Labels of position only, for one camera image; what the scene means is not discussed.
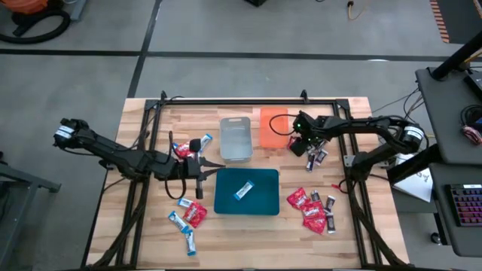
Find black vacuum hose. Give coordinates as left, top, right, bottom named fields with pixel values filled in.
left=0, top=8, right=72, bottom=45

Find grey floor attachment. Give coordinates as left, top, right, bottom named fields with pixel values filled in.
left=69, top=0, right=88, bottom=22

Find white paper sheet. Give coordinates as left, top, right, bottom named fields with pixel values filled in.
left=393, top=152, right=434, bottom=203

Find orange vacuum cleaner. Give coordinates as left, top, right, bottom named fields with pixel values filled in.
left=2, top=0, right=50, bottom=15

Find yellow cable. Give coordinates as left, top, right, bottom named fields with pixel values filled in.
left=346, top=0, right=368, bottom=22

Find grey desk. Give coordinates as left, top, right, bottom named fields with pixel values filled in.
left=429, top=162, right=482, bottom=258
left=415, top=66, right=482, bottom=166

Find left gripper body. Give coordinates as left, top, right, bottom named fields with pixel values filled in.
left=173, top=139, right=205, bottom=200

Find black looped cable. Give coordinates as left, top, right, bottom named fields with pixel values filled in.
left=167, top=129, right=175, bottom=163
left=268, top=114, right=299, bottom=136
left=164, top=175, right=188, bottom=200

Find backlit black keyboard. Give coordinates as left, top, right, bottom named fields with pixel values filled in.
left=447, top=183, right=482, bottom=227

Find white plastic bin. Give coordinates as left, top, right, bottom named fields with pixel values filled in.
left=219, top=116, right=254, bottom=163

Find black floor cables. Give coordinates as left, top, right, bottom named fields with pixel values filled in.
left=371, top=87, right=426, bottom=131

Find blue plastic bin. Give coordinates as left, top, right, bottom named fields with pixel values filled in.
left=213, top=167, right=281, bottom=216

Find black cable coil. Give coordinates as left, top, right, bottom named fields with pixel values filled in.
left=459, top=104, right=482, bottom=127

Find grey metal cart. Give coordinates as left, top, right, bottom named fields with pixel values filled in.
left=0, top=150, right=63, bottom=270

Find red white cable bundle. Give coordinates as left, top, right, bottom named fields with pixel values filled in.
left=462, top=125, right=482, bottom=146

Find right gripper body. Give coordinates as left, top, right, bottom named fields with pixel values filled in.
left=289, top=129, right=327, bottom=157

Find black mat striped edge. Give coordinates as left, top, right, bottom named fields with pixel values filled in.
left=429, top=0, right=482, bottom=44

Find black pole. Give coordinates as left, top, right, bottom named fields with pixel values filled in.
left=431, top=32, right=482, bottom=81

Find orange plastic bin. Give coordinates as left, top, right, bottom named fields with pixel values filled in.
left=258, top=107, right=290, bottom=150

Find black desk device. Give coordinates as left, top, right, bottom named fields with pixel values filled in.
left=463, top=71, right=482, bottom=102

